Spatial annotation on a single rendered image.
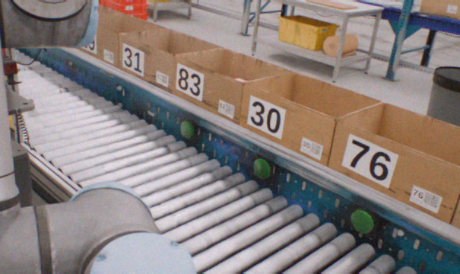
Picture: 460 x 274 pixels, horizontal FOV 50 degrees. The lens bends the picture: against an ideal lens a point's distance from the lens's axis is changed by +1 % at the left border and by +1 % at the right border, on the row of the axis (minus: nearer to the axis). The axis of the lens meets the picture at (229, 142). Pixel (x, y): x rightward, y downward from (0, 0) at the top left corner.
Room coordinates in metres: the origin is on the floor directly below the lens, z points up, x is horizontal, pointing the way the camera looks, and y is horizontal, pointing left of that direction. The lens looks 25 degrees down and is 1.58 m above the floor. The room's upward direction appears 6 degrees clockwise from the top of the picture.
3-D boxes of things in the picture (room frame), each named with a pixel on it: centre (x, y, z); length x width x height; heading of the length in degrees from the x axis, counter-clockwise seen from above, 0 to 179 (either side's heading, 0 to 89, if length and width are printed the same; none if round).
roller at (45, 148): (1.76, 0.54, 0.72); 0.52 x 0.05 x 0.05; 137
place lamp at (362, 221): (1.21, -0.40, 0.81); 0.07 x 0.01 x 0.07; 47
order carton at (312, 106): (1.63, -0.27, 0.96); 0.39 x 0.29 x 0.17; 47
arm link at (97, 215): (0.43, 0.12, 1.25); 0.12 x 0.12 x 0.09; 27
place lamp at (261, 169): (1.47, -0.12, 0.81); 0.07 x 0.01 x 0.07; 47
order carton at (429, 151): (1.36, -0.56, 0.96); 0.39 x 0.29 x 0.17; 47
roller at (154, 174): (1.50, 0.26, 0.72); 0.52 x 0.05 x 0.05; 137
